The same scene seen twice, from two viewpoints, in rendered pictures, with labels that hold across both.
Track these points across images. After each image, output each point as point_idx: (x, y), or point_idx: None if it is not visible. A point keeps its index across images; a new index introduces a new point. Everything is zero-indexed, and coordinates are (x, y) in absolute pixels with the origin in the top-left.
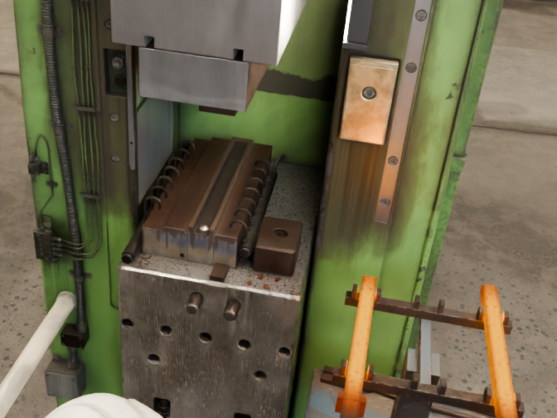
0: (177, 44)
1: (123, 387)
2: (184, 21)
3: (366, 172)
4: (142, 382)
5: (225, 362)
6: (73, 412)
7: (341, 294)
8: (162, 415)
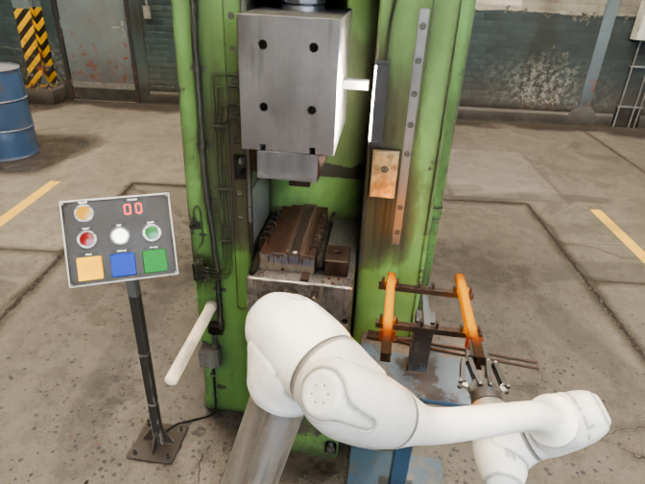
0: (278, 147)
1: None
2: (281, 134)
3: (385, 215)
4: None
5: None
6: (271, 296)
7: (374, 289)
8: None
